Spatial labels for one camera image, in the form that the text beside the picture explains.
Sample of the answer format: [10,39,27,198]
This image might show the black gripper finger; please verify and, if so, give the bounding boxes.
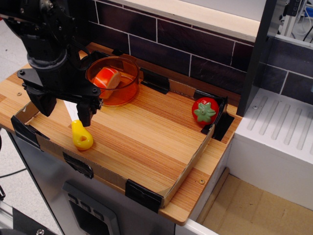
[26,88,57,117]
[76,101,97,127]

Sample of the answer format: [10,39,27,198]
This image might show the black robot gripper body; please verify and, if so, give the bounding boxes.
[18,50,101,109]

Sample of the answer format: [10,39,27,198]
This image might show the salmon sushi toy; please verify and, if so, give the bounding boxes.
[93,68,121,89]

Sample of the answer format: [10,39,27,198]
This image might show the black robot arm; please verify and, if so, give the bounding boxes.
[0,0,102,127]

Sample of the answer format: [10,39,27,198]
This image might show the orange transparent plastic pot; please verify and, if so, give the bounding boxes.
[86,56,139,106]

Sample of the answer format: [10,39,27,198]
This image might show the cardboard fence with black tape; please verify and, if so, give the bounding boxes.
[12,66,240,221]

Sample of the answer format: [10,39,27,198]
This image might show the grey toy oven front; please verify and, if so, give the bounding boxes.
[10,134,176,235]

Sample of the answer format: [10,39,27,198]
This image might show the red toy tomato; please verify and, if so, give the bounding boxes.
[192,97,219,125]

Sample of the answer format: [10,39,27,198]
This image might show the white toy sink unit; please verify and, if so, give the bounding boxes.
[227,89,313,209]

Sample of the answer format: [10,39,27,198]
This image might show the yellow handled toy knife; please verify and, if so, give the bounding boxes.
[64,100,94,151]

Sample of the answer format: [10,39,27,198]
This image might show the black floor cable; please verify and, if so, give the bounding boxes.
[0,167,26,178]

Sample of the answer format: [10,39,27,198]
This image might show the dark grey cabinet post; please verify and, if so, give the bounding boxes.
[237,0,276,117]

